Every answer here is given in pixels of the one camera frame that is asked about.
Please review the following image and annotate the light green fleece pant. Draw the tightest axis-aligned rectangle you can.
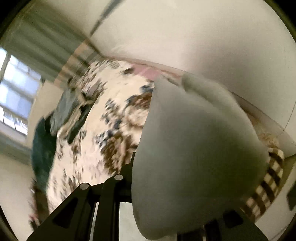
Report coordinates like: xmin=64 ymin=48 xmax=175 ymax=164
xmin=132 ymin=75 xmax=268 ymax=240

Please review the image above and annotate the brown checkered bed sheet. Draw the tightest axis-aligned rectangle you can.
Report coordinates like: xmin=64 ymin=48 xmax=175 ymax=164
xmin=240 ymin=147 xmax=285 ymax=222

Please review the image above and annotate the floral cream bed blanket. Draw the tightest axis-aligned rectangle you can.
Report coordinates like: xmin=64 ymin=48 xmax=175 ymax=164
xmin=46 ymin=60 xmax=161 ymax=211

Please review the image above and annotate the dark green blanket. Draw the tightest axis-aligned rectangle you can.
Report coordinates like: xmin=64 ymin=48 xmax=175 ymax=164
xmin=32 ymin=115 xmax=57 ymax=192

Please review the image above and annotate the window with grille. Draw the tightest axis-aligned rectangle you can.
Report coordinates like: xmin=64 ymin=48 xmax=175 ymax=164
xmin=1 ymin=48 xmax=44 ymax=136

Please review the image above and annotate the grey curtain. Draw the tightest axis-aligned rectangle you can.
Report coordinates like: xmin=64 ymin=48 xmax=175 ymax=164
xmin=1 ymin=4 xmax=98 ymax=84

